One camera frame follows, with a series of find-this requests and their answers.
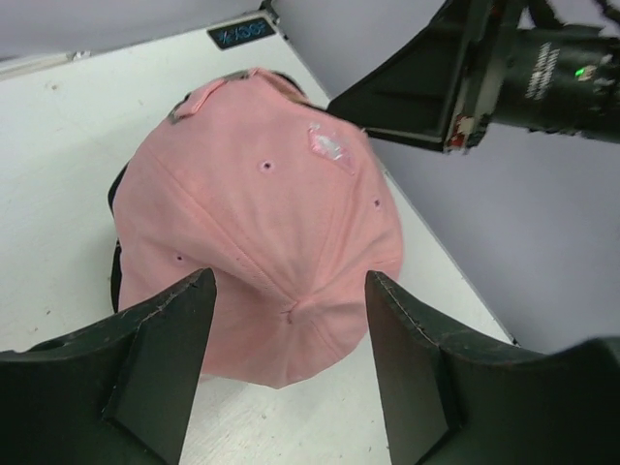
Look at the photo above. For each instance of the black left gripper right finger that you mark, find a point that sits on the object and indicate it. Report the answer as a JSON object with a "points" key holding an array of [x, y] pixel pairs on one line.
{"points": [[453, 395]]}

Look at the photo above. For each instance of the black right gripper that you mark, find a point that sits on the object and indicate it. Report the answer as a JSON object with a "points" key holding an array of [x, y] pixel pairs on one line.
{"points": [[555, 78]]}

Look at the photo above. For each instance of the dark label sticker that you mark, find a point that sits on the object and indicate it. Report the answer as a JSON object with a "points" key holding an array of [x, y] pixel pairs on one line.
{"points": [[241, 32]]}

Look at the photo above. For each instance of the black baseball cap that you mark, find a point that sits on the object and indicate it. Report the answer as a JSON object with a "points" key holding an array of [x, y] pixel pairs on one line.
{"points": [[116, 271]]}

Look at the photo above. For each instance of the pink baseball cap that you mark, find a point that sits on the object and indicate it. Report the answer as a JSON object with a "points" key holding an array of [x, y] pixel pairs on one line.
{"points": [[285, 203]]}

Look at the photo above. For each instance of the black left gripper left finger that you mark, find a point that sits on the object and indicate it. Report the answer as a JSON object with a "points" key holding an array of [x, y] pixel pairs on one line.
{"points": [[119, 391]]}

